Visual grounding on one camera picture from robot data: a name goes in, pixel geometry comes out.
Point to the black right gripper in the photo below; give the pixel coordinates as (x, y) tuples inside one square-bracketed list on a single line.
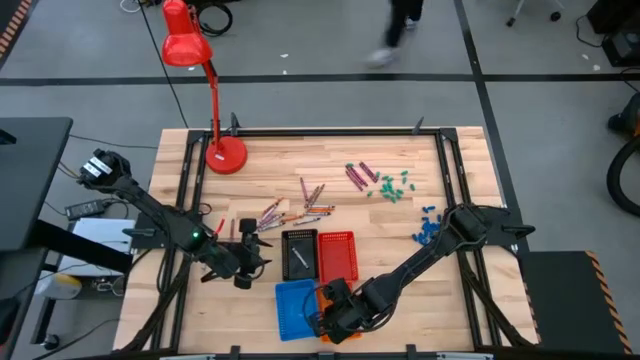
[(350, 312)]

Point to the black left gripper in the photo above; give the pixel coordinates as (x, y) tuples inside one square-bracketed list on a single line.
[(245, 257)]

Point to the brown crayon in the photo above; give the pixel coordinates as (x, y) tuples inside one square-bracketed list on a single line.
[(232, 230), (318, 194), (313, 197)]

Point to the red crayon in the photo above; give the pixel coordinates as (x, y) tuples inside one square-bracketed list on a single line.
[(220, 226)]

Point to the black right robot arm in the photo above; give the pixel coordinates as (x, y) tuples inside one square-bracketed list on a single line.
[(415, 265)]

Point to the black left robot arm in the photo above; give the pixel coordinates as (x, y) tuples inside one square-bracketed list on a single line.
[(150, 205)]

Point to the orange slotted plastic basket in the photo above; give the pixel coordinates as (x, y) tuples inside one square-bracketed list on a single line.
[(324, 300)]

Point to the black slotted plastic basket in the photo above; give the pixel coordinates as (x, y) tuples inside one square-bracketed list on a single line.
[(287, 265)]

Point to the blue slotted plastic basket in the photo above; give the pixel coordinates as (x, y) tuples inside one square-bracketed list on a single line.
[(292, 310)]

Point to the red slotted plastic basket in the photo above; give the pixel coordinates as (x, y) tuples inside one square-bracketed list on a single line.
[(337, 257)]

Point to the red desk lamp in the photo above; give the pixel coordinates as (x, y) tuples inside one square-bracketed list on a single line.
[(227, 155)]

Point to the white box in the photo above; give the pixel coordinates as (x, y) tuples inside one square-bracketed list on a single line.
[(102, 237)]

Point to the black power adapter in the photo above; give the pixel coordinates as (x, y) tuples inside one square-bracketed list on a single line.
[(87, 208)]

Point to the pale rounded container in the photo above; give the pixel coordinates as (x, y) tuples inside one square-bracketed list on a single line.
[(60, 286)]

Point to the black desk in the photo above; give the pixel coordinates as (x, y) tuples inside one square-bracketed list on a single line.
[(30, 180)]

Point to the black hazard-striped platform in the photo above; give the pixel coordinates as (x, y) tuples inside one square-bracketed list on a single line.
[(15, 25), (570, 300)]

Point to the person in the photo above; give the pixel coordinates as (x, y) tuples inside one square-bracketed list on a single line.
[(395, 30)]

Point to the orange black vacuum cleaner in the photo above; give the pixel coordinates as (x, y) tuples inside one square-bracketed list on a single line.
[(627, 117)]

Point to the chair base with castors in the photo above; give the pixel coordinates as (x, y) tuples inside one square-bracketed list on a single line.
[(555, 16)]

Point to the black equipment box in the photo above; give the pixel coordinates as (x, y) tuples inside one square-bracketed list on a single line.
[(622, 45)]

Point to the black aluminium rig frame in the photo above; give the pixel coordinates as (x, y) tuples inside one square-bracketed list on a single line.
[(325, 132)]

